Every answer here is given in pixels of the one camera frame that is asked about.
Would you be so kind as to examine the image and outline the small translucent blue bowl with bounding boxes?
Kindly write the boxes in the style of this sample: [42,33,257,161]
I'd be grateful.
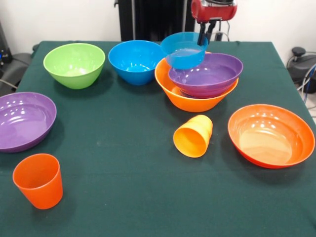
[160,32,209,70]

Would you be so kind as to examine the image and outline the purple bowl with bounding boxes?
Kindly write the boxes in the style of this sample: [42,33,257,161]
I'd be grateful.
[0,91,57,154]
[168,52,244,99]

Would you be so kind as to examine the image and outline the green bowl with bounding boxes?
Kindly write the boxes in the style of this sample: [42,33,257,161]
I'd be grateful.
[43,42,106,90]

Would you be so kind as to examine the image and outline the black equipment box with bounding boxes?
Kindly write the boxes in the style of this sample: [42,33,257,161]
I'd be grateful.
[0,22,13,66]

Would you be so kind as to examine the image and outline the red shallow bowl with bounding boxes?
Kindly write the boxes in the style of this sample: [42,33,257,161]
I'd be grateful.
[227,104,316,169]

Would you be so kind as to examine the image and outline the orange cup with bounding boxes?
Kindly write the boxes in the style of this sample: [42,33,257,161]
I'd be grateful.
[173,115,213,158]

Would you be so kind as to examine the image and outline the dark green tablecloth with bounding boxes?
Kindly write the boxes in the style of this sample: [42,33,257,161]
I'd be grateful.
[0,40,316,237]

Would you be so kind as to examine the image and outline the tangled floor cables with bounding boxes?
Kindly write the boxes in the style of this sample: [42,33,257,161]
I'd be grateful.
[296,63,316,104]

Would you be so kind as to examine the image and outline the large orange bowl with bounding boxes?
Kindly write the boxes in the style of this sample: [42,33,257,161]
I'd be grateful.
[154,58,239,113]

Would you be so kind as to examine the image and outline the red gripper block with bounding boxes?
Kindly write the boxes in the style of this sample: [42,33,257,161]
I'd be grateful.
[191,0,238,46]

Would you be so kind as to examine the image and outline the red cup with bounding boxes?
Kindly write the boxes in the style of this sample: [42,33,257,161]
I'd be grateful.
[12,153,64,210]

